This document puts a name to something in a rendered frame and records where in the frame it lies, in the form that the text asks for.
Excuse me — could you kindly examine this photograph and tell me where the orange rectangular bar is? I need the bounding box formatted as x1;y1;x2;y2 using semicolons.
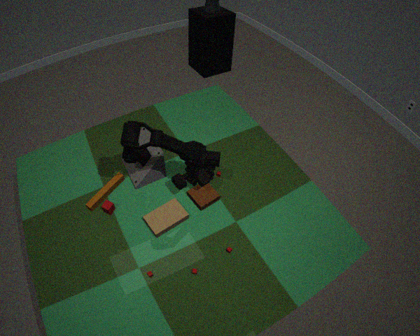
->
86;172;125;211

